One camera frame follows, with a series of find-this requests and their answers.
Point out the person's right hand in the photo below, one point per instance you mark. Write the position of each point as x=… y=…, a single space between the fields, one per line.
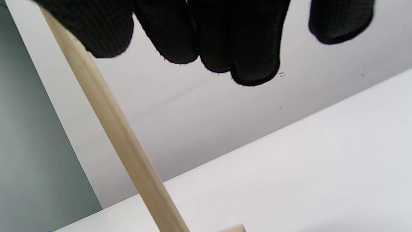
x=251 y=42

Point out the wooden rack with two posts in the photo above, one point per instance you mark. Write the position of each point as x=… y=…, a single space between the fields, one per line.
x=128 y=148

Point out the grey partition panel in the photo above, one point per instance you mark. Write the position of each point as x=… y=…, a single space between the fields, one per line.
x=32 y=145

